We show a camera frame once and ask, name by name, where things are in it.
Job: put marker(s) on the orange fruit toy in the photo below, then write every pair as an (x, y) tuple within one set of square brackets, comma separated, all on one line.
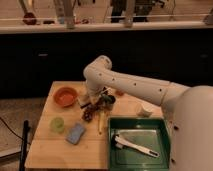
[(119, 93)]

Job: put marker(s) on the green plastic cup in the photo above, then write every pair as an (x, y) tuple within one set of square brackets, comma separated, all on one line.
[(57, 125)]

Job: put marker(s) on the small white cup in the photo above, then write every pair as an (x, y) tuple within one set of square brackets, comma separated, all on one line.
[(145, 111)]

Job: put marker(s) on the red object on shelf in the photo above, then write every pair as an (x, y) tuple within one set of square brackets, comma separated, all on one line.
[(29, 19)]

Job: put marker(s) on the green plastic tray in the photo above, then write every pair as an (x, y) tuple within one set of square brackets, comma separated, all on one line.
[(148, 132)]

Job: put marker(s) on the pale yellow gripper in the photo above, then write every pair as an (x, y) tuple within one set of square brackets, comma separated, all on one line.
[(93, 97)]

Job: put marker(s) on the blue sponge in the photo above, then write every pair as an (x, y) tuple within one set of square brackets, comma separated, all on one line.
[(75, 133)]

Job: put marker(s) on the white dish brush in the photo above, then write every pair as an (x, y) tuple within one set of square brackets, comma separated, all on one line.
[(120, 142)]

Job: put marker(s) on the metal can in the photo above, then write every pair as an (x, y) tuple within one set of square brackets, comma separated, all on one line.
[(109, 101)]

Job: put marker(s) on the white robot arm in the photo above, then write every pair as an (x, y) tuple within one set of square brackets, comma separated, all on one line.
[(190, 107)]

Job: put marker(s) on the yellow banana toy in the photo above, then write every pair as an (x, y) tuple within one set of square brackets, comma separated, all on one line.
[(101, 121)]

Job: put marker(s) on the dark red toy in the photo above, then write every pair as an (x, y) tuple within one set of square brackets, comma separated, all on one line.
[(89, 112)]

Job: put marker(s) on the black stand post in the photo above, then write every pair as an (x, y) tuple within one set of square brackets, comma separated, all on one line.
[(24, 143)]

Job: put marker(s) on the orange bowl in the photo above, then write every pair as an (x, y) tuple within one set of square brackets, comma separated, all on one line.
[(65, 96)]

